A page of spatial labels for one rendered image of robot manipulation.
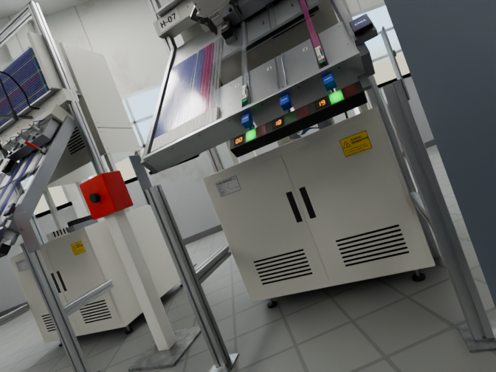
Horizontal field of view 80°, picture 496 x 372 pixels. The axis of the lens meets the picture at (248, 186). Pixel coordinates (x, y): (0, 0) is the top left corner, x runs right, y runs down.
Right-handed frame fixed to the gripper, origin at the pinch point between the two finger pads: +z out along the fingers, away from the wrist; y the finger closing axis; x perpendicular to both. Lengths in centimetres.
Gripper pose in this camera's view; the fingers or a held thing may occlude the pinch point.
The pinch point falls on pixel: (226, 21)
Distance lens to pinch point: 104.3
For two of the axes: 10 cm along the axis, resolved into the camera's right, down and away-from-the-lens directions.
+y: -8.7, 3.2, 3.8
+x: 1.1, 8.7, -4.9
